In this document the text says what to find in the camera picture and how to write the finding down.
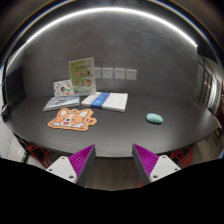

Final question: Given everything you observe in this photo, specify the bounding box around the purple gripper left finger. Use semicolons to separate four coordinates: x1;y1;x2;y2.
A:
47;145;96;187

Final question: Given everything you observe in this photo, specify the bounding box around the orange corgi mouse pad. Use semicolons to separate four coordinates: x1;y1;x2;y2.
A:
48;108;97;131

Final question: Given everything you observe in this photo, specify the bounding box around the teal computer mouse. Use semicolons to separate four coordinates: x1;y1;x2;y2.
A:
146;113;163;124

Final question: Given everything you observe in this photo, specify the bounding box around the white wall socket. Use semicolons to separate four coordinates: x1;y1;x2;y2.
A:
94;68;101;78
114;68;126;79
126;69;137;80
102;68;113;79

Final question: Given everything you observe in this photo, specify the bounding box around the curved white ceiling light strip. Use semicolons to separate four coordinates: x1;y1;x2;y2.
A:
1;7;198;71

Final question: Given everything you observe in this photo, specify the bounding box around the black monitor at left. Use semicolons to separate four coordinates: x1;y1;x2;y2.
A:
5;66;26;110

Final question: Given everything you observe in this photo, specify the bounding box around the small white illustrated card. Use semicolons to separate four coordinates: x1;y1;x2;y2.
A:
53;80;73;97

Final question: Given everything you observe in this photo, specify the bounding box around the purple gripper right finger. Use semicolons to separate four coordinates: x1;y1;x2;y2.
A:
132;144;180;186

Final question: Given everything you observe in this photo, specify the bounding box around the green standing picture book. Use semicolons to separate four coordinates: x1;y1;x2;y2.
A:
69;58;96;96

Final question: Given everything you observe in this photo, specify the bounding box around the grey booklet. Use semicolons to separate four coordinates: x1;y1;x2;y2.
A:
43;96;80;111

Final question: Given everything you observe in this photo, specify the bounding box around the white book with blue band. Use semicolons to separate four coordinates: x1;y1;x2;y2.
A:
81;92;128;112

